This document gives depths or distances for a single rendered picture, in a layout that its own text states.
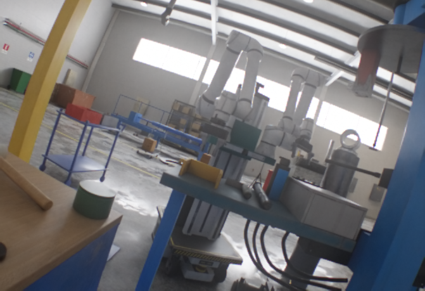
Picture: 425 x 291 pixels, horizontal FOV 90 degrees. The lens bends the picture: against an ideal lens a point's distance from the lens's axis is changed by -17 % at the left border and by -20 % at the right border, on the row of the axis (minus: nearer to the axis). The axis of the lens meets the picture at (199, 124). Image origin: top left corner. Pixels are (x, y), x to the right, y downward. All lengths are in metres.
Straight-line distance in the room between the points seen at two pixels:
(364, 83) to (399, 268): 1.11
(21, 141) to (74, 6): 1.27
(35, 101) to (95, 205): 1.85
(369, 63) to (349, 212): 1.13
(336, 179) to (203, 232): 1.31
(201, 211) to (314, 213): 1.59
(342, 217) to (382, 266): 0.31
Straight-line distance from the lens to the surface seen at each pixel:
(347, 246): 1.07
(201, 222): 2.48
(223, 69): 1.90
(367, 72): 1.87
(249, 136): 2.33
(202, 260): 2.27
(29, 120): 2.46
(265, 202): 0.94
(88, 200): 0.66
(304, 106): 2.32
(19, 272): 0.47
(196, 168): 1.09
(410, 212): 1.22
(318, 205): 0.98
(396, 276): 1.29
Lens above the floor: 1.24
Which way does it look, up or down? 2 degrees up
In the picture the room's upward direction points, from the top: 21 degrees clockwise
